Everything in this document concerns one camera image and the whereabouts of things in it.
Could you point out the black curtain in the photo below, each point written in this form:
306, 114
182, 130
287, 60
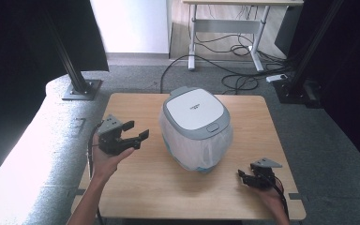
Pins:
18, 47
353, 78

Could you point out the white grey lidded trash can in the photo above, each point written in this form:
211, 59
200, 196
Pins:
195, 109

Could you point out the person's right hand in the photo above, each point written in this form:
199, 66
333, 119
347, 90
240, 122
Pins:
270, 200

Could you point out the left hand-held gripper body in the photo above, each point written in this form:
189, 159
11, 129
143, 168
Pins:
111, 140

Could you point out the white metal frame desk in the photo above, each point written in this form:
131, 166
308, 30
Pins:
231, 25

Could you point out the white power strip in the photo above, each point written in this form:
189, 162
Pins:
276, 78

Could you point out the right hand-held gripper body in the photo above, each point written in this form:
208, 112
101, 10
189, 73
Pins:
262, 177

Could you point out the black computer tower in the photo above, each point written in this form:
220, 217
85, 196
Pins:
287, 31

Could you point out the person's left hand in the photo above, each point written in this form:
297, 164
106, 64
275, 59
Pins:
106, 165

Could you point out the white plastic bin liner bag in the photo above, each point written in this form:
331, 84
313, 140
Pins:
197, 151

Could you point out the black metal stand square base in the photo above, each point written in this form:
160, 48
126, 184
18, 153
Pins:
75, 75

